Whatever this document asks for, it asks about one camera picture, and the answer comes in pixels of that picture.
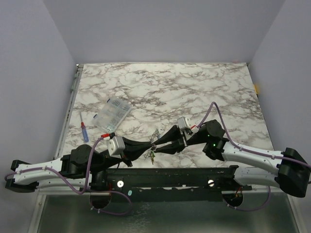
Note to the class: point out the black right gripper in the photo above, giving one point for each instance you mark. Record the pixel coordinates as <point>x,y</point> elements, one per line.
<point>181,140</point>

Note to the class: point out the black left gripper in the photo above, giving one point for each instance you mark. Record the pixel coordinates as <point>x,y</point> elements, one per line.
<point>128,155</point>

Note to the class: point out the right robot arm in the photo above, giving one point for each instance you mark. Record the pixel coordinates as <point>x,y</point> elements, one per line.
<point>286,169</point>

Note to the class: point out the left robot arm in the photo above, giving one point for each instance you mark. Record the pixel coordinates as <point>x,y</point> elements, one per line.
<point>85,166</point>

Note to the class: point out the clear plastic screw box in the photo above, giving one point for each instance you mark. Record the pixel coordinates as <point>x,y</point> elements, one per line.
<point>112,114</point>

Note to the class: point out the blue red screwdriver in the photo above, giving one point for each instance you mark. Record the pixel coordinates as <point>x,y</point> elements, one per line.
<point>83,128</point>

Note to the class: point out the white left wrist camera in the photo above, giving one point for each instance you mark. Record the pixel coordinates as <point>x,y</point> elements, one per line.
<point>115,146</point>

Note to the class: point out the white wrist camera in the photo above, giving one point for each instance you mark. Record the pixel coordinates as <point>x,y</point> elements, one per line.
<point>186,127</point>
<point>115,146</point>

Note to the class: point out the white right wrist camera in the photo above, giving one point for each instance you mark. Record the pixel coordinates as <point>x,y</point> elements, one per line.
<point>186,127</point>

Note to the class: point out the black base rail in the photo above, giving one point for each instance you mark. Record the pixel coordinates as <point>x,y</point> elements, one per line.
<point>169,184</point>

